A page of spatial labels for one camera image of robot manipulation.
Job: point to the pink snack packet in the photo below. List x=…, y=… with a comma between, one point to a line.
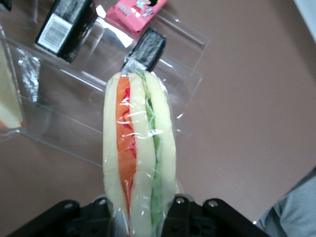
x=128, y=14

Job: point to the small black carton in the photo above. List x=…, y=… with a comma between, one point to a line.
x=66, y=32
x=148, y=49

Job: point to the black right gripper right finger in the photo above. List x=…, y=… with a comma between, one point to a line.
x=209, y=219

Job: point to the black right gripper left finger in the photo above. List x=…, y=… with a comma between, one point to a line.
x=74, y=219

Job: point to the clear acrylic stepped display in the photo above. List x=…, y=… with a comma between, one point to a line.
x=81, y=93

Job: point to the plastic-wrapped sandwich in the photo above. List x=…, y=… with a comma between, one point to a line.
x=143, y=148
x=8, y=98

